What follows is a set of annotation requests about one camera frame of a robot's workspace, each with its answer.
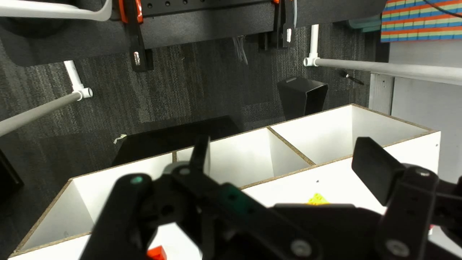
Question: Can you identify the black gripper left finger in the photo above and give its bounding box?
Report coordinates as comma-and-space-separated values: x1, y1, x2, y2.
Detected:
79, 137, 323, 260

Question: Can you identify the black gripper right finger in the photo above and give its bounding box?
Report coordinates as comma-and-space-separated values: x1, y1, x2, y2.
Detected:
351, 137, 462, 260

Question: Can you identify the orange lego brick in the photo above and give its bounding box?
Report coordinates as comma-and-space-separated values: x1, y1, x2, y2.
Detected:
147, 245, 167, 260

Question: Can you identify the yellow lego brick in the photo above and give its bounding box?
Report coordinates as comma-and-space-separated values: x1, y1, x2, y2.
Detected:
307, 193, 328, 206

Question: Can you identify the white tripod leg right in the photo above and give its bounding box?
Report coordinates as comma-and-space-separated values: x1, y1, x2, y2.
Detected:
303, 24, 462, 85

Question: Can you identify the white tripod leg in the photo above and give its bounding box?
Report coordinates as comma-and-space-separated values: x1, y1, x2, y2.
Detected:
303, 24, 462, 85
0, 60, 94, 136

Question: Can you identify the small black box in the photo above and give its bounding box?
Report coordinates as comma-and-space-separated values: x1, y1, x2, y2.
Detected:
277, 76, 328, 118

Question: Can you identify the colourful striped cloth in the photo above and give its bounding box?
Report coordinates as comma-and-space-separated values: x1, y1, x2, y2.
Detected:
348, 0, 462, 45

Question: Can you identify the white tripod leg left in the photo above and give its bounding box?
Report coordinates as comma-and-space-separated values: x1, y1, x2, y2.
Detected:
0, 60, 94, 136

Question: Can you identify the orange handled clamp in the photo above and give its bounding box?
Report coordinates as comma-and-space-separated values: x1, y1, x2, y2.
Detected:
117, 0, 146, 69

